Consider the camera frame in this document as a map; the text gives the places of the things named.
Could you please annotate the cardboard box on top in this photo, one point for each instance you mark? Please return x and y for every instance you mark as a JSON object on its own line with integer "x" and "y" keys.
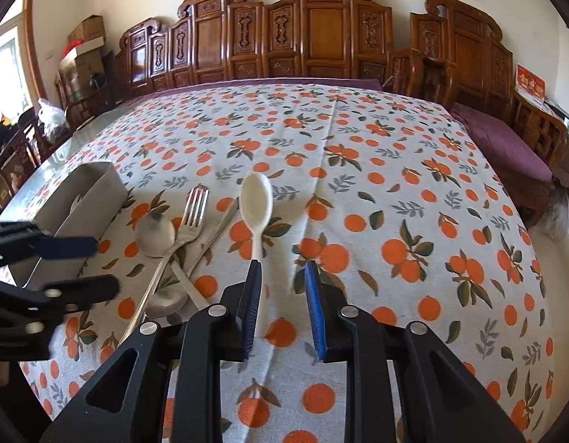
{"x": 88, "y": 29}

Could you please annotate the white plastic long spoon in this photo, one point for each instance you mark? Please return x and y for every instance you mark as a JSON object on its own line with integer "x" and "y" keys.
{"x": 256, "y": 205}

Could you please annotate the stacked cardboard boxes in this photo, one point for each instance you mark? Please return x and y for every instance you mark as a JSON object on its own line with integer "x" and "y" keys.
{"x": 81, "y": 71}

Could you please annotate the metal spoon round bowl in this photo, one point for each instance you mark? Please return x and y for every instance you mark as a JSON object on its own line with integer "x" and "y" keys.
{"x": 164, "y": 305}

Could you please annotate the wooden side table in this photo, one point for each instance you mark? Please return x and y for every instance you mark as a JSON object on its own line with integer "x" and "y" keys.
{"x": 545, "y": 134}

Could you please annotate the carved wooden sofa bench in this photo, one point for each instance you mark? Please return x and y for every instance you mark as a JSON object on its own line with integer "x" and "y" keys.
{"x": 224, "y": 40}

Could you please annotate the orange print tablecloth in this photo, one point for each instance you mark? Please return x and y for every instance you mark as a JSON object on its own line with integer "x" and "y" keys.
{"x": 391, "y": 199}

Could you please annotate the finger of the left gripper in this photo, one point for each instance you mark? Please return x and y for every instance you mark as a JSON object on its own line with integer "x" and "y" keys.
{"x": 23, "y": 240}
{"x": 49, "y": 304}

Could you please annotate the wooden dining chair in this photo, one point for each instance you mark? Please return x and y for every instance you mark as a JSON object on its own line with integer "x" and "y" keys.
{"x": 18, "y": 156}

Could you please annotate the white plastic bag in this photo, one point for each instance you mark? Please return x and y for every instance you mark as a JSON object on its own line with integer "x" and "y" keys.
{"x": 53, "y": 119}

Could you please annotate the wooden window frame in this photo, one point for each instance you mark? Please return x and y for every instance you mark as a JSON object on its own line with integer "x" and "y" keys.
{"x": 21, "y": 84}

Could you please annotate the carved wooden armchair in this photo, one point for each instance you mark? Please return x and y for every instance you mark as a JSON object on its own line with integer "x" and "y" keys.
{"x": 455, "y": 55}

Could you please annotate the purple armchair cushion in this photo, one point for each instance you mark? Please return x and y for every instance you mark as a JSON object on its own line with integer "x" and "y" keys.
{"x": 500, "y": 144}

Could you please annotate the red gift box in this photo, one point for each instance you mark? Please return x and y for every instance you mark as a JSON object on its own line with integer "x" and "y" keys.
{"x": 530, "y": 83}

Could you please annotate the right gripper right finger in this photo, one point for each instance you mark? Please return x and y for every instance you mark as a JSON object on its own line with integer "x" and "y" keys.
{"x": 441, "y": 401}

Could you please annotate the metal fork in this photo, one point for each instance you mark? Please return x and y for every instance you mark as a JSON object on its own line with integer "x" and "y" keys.
{"x": 157, "y": 238}

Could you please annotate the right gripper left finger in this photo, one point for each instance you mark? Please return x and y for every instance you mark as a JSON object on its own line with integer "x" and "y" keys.
{"x": 125, "y": 399}

